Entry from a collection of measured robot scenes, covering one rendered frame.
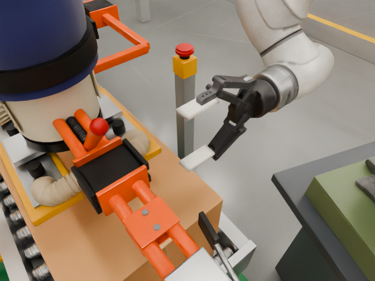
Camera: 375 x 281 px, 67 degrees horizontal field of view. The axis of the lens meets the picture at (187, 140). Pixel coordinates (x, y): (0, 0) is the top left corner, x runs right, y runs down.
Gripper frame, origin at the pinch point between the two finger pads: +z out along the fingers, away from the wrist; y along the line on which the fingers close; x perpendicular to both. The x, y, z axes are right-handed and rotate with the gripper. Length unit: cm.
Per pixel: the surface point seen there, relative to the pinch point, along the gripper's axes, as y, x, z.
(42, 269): 64, 31, 40
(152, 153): 10.5, 9.7, 2.4
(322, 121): 120, 34, -165
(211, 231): -2.1, -16.1, 9.0
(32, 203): 9.6, 13.1, 27.1
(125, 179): -3.5, -2.7, 13.7
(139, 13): 108, 273, -148
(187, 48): 15, 46, -37
